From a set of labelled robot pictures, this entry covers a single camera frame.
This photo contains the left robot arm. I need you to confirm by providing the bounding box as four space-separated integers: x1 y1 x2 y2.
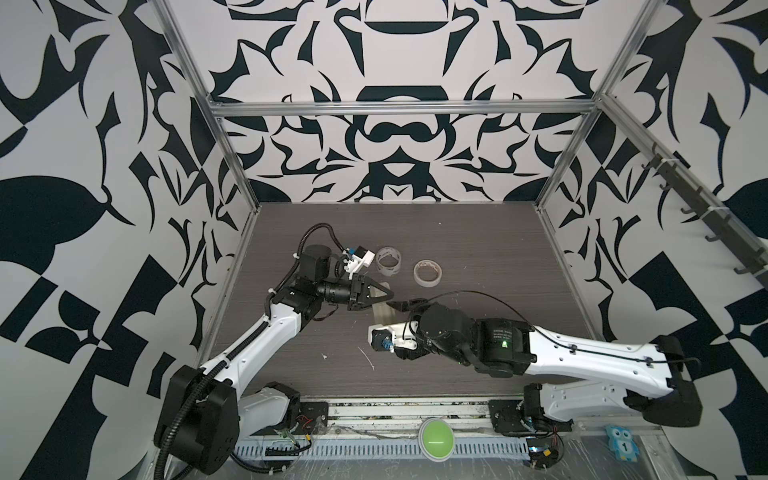
153 245 393 479

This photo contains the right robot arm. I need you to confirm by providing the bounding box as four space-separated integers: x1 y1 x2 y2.
368 299 703 428

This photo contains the clear tape roll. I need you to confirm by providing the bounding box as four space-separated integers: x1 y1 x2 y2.
374 246 402 277

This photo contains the beige masking tape roll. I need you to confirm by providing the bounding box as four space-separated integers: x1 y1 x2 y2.
413 259 443 288

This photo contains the green push button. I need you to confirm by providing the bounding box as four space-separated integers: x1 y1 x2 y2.
418 418 456 462

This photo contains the small electronics board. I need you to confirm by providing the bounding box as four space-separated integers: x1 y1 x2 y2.
525 436 565 470

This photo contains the blue owl number tag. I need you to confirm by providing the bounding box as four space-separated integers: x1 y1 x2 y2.
605 425 639 463

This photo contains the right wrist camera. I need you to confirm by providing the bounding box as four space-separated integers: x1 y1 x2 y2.
368 323 418 353

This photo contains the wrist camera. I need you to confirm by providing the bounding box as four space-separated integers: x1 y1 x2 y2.
343 246 375 277
368 323 418 353

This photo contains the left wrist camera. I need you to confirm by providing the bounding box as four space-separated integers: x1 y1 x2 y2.
343 246 375 277

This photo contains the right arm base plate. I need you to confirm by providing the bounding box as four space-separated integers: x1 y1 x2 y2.
488 399 573 436

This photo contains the white slotted cable duct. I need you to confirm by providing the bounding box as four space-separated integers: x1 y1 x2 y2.
235 437 530 462

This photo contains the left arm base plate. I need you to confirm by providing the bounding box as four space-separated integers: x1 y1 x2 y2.
259 400 329 435

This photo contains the black wall hook rail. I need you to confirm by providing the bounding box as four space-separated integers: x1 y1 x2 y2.
643 142 767 290

